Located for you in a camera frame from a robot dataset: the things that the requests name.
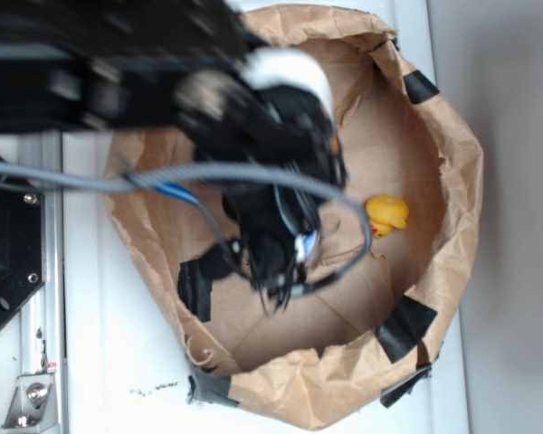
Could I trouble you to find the metal corner bracket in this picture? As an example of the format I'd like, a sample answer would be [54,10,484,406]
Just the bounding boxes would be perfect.
[0,373,59,433]

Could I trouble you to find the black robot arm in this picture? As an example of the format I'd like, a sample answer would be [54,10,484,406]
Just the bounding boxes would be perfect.
[0,1,346,306]

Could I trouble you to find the yellow rubber duck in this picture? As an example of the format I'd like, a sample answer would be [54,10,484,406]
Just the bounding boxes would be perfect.
[365,194,410,239]

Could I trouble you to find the brown paper bag bin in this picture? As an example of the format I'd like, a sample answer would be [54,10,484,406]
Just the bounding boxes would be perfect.
[105,5,483,430]

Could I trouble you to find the grey braided cable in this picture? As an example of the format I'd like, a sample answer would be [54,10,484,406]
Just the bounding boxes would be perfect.
[0,160,375,297]

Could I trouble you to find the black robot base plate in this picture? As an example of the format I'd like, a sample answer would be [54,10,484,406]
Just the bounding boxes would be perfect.
[0,175,43,332]

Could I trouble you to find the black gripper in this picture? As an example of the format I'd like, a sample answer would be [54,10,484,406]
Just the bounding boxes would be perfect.
[174,71,346,307]

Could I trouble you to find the aluminium extrusion rail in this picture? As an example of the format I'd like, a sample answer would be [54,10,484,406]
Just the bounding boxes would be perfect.
[15,130,69,430]

